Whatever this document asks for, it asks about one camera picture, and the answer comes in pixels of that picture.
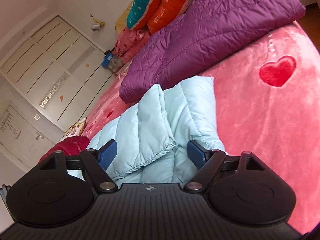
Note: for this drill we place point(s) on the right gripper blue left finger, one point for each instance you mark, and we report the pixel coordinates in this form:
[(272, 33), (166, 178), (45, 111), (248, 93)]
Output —
[(96, 162)]

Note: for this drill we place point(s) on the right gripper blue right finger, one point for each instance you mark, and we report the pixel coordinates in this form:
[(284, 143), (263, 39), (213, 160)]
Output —
[(207, 162)]

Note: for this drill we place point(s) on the light blue down jacket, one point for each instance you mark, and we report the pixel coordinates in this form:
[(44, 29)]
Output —
[(152, 135)]

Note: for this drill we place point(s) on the dark red down jacket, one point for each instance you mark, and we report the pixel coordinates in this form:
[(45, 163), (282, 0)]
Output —
[(70, 146)]

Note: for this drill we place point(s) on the floral small cushion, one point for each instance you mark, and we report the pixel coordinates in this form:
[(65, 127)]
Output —
[(75, 130)]

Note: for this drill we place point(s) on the white door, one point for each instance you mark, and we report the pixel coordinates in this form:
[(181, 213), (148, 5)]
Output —
[(24, 145)]

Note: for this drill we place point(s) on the pink heart bed blanket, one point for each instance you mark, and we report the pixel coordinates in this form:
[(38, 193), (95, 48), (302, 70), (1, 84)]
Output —
[(263, 99)]

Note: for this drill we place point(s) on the white wardrobe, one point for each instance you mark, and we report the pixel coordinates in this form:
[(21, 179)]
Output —
[(59, 72)]

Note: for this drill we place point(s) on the blue storage box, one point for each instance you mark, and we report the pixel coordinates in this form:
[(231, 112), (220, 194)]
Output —
[(112, 62)]

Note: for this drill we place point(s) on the purple down jacket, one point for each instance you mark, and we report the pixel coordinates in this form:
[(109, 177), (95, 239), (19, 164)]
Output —
[(208, 32)]

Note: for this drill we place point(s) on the pink heart pillow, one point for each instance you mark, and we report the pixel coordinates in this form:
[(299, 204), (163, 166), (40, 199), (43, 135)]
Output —
[(129, 42)]

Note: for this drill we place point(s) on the yellow headboard cover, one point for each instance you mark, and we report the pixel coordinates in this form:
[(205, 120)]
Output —
[(121, 22)]

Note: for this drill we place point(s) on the teal orange folded quilt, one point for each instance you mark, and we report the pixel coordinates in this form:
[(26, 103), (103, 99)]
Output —
[(154, 14)]

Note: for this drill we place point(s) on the wall hanging ornament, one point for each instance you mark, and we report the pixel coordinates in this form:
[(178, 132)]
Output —
[(97, 24)]

